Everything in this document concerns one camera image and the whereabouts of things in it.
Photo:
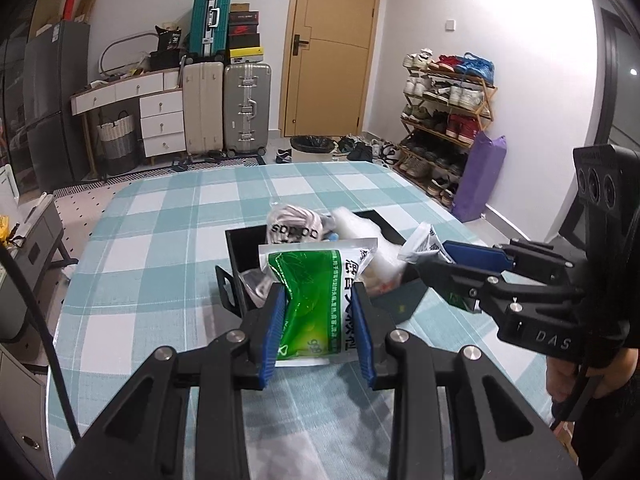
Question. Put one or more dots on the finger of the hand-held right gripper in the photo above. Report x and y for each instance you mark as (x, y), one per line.
(475, 255)
(460, 277)

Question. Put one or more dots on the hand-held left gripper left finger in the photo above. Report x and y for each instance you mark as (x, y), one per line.
(272, 340)

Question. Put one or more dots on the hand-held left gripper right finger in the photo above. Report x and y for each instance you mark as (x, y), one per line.
(364, 340)

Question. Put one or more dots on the white printed packet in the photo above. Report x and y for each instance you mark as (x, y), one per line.
(422, 245)

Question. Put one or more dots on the black storage box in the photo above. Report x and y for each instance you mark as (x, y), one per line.
(402, 305)

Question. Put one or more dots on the green plastic packet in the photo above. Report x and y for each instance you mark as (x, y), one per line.
(315, 300)

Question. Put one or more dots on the clear plastic bag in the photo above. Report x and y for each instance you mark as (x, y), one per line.
(370, 240)

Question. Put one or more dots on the white adidas bag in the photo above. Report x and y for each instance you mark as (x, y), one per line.
(295, 225)

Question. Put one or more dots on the person's right hand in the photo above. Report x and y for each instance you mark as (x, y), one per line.
(557, 385)

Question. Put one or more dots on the purple bag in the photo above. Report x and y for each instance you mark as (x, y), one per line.
(482, 180)

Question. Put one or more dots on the scattered pile of shoes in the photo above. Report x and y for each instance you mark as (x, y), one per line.
(365, 150)

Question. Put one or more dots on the wooden shoe rack with shoes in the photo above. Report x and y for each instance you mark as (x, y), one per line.
(450, 95)

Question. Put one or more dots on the black trash bin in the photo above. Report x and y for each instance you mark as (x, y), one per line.
(311, 144)

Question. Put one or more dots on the person's black clothing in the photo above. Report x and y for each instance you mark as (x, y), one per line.
(610, 440)

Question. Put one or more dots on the silver suitcase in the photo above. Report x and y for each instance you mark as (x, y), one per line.
(247, 110)

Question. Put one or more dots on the beige suitcase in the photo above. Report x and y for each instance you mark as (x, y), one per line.
(202, 110)

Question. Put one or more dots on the white desk with drawers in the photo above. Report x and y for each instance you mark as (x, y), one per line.
(160, 120)

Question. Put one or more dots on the tan wooden door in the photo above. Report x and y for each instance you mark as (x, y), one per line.
(335, 50)

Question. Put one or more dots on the grey white laundry basket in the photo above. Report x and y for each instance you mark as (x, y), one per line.
(117, 145)

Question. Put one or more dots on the grey low cabinet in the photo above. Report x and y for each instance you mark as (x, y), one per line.
(30, 250)

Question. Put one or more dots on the black yellow shoebox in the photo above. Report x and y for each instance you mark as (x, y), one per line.
(246, 55)

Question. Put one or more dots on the yellow plastic bag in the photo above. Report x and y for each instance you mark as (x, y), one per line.
(4, 230)

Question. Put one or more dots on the plain black shoebox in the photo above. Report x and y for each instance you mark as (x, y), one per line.
(244, 41)

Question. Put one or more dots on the black shoebox red logo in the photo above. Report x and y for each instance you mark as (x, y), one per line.
(244, 29)

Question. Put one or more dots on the grey refrigerator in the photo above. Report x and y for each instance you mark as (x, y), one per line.
(55, 110)

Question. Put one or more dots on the black paper bag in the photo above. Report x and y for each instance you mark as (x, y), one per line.
(169, 40)

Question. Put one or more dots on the teal suitcase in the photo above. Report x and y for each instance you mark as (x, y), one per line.
(210, 22)

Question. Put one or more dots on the brown flat shoebox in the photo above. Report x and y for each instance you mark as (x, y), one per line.
(238, 7)

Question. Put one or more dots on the dark glass cabinet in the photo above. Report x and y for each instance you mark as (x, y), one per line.
(12, 120)

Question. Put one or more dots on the brown cardboard box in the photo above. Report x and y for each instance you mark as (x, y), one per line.
(87, 5)

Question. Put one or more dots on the red bag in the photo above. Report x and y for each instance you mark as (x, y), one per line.
(70, 7)

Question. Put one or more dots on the large flat cardboard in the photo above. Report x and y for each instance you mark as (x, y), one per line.
(47, 0)

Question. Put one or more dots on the oval metal frame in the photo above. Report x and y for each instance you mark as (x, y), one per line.
(115, 45)

